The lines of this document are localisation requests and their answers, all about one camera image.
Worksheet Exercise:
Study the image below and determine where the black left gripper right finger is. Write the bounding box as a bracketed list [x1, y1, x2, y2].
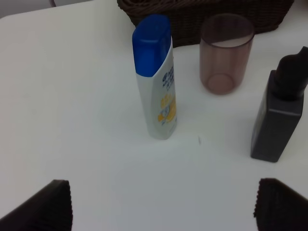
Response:
[253, 178, 308, 231]

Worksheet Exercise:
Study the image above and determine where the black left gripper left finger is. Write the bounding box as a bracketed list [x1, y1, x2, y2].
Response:
[0, 180, 73, 231]

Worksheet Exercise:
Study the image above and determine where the dark green pump bottle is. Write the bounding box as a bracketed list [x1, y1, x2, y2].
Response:
[250, 46, 308, 163]

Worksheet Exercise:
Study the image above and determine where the translucent pink plastic cup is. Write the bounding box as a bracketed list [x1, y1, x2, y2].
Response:
[199, 13, 255, 95]

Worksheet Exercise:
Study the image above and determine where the white shampoo bottle blue cap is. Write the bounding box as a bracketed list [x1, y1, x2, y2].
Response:
[132, 14, 177, 140]

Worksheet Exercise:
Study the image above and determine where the dark brown wicker basket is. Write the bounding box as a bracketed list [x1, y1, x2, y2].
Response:
[116, 0, 294, 49]

